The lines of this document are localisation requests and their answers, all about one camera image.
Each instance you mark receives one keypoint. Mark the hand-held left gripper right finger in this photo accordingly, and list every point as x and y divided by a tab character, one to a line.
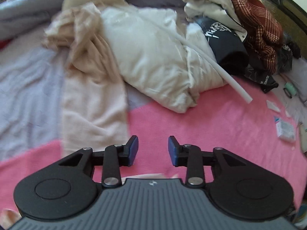
172	151

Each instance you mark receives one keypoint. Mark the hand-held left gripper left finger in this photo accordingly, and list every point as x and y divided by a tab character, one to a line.
132	151

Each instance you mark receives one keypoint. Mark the pale pink t-shirt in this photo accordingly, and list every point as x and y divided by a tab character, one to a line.
153	176

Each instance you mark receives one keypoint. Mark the beige t-shirt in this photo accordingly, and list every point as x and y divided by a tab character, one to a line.
93	100

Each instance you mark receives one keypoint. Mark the pink blanket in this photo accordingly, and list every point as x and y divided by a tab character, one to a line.
215	124

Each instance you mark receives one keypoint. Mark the white foam tube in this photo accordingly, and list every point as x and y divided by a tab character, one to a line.
230	79

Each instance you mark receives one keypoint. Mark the white paper scrap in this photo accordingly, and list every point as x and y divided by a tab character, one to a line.
273	106

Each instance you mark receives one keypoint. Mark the small white box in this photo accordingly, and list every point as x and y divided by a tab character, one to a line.
285	130

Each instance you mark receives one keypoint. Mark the black plastic bag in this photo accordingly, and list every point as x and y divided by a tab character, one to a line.
263	80

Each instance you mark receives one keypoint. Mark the navy printed garment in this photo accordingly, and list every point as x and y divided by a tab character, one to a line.
227	45

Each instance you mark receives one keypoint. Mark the lilac bed sheet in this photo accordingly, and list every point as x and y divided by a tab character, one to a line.
28	88

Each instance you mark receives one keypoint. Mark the green tape roll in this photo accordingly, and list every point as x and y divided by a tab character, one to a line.
290	87

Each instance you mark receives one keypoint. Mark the dark patterned garment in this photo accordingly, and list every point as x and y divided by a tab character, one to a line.
286	55

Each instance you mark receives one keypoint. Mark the red checked garment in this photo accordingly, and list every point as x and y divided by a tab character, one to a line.
259	16

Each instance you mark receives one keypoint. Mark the grey duvet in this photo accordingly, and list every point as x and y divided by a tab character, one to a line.
24	9

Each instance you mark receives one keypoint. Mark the dark ornate headboard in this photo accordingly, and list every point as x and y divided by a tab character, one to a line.
287	4

